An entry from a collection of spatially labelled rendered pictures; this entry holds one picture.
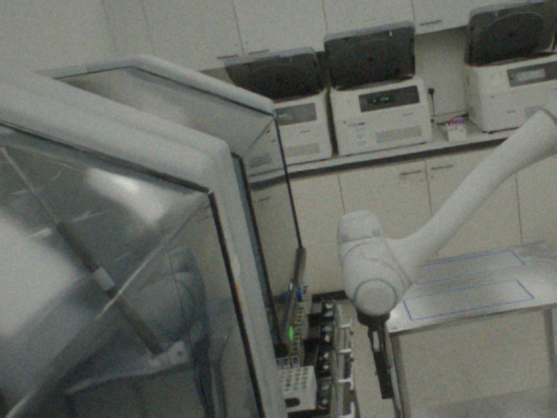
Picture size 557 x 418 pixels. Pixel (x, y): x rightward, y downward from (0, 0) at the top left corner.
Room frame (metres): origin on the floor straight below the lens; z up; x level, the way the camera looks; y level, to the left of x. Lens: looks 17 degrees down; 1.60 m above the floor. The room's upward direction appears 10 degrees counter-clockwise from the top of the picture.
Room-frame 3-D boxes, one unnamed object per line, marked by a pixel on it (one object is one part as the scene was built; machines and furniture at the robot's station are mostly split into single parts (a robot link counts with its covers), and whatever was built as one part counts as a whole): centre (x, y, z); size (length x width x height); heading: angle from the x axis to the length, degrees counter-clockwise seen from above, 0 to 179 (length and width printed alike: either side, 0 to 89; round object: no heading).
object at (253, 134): (1.50, 0.43, 1.28); 0.61 x 0.51 x 0.63; 178
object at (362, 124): (3.85, -0.26, 1.24); 0.62 x 0.56 x 0.69; 178
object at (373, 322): (1.26, -0.01, 0.97); 0.08 x 0.07 x 0.09; 174
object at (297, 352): (1.41, 0.20, 0.85); 0.12 x 0.02 x 0.06; 178
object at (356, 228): (1.24, -0.01, 1.16); 0.13 x 0.11 x 0.16; 2
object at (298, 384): (1.26, 0.30, 0.83); 0.30 x 0.10 x 0.06; 88
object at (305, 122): (3.87, 0.32, 1.22); 0.62 x 0.56 x 0.64; 176
